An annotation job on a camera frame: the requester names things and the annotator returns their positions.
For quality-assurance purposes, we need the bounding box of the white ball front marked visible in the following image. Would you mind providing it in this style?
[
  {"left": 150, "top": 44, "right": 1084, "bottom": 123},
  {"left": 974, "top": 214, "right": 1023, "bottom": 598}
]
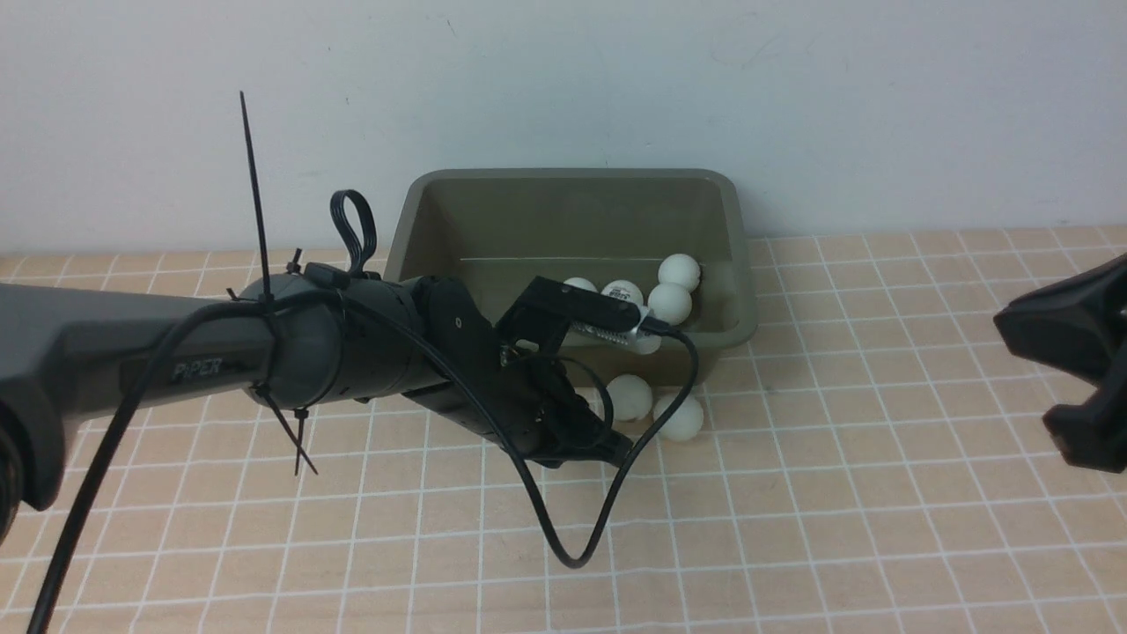
[{"left": 627, "top": 328, "right": 663, "bottom": 356}]

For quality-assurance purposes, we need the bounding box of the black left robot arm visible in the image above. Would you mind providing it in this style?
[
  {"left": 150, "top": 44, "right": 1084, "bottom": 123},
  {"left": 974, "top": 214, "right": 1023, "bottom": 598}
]
[{"left": 3, "top": 264, "right": 645, "bottom": 532}]

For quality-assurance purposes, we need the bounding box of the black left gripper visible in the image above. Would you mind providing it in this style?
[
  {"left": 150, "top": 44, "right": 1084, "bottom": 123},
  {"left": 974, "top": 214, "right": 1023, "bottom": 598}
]
[{"left": 400, "top": 346, "right": 635, "bottom": 468}]

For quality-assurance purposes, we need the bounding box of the black left camera cable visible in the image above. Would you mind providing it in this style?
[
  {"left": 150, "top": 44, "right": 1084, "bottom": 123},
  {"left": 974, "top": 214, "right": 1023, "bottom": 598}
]
[{"left": 26, "top": 291, "right": 701, "bottom": 634}]

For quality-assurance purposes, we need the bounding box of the green plastic bin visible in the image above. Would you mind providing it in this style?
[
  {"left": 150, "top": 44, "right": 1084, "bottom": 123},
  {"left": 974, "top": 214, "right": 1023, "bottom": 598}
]
[{"left": 383, "top": 168, "right": 758, "bottom": 381}]

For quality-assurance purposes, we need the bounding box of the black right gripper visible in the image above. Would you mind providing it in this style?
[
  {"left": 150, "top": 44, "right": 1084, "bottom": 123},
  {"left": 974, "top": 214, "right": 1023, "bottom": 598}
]
[{"left": 993, "top": 255, "right": 1126, "bottom": 474}]

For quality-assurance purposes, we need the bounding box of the peach grid tablecloth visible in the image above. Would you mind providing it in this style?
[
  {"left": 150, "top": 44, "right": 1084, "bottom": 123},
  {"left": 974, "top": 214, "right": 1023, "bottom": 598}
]
[{"left": 51, "top": 225, "right": 1126, "bottom": 633}]

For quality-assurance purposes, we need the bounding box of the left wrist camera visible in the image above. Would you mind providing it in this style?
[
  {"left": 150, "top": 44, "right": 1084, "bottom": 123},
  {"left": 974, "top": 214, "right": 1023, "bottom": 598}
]
[{"left": 496, "top": 276, "right": 677, "bottom": 352}]

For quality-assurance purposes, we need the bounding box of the white ball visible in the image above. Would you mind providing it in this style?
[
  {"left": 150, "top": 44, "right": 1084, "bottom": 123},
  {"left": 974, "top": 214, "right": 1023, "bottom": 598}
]
[
  {"left": 564, "top": 276, "right": 597, "bottom": 292},
  {"left": 600, "top": 278, "right": 645, "bottom": 306},
  {"left": 653, "top": 394, "right": 706, "bottom": 443},
  {"left": 647, "top": 284, "right": 693, "bottom": 325},
  {"left": 659, "top": 255, "right": 702, "bottom": 293},
  {"left": 607, "top": 374, "right": 653, "bottom": 422}
]

